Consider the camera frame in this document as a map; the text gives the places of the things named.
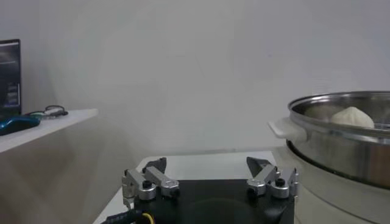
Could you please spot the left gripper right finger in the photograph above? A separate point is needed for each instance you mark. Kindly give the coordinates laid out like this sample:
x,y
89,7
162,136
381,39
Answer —
x,y
265,176

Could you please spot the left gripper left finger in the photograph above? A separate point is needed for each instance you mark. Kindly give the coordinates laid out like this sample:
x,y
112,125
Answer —
x,y
158,179

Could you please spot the white steamed baozi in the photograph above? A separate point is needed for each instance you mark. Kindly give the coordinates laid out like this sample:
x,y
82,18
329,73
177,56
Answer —
x,y
352,117

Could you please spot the stainless steel steamer basket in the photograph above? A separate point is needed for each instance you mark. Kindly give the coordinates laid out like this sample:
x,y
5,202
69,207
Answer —
x,y
335,152

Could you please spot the stacked steamer pot with cloths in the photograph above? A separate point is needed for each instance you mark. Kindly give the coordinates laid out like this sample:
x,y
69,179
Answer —
x,y
335,201

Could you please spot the white side table with mouse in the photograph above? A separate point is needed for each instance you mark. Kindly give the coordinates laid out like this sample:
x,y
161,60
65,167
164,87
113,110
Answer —
x,y
61,121

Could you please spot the blue computer mouse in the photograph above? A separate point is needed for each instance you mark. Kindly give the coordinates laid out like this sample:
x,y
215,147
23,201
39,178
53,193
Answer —
x,y
18,124

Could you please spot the dark computer monitor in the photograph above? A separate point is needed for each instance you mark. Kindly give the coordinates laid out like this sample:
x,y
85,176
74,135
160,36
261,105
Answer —
x,y
10,76

